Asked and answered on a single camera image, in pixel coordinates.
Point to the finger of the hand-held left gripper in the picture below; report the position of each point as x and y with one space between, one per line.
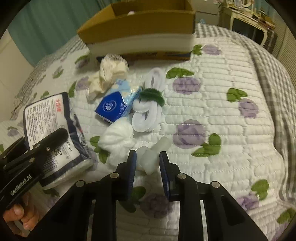
54 139
11 149

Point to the green curtain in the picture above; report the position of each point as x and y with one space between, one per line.
46 23

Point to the white cotton cloth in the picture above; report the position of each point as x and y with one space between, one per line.
118 136

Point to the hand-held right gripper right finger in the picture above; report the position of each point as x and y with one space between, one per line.
164 171

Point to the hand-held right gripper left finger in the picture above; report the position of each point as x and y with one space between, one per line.
131 166

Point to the blue tissue packet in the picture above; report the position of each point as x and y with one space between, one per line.
111 104

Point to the white tissue pack barcode label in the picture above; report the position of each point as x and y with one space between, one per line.
46 115

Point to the translucent white plastic piece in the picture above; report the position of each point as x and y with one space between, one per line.
150 160

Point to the cream cloth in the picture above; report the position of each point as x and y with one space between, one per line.
108 69

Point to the brown cardboard box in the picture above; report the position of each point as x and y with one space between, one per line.
138 30

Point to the white dressing table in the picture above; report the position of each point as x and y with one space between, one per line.
235 14

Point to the person's left hand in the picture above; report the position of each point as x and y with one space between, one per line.
16 212

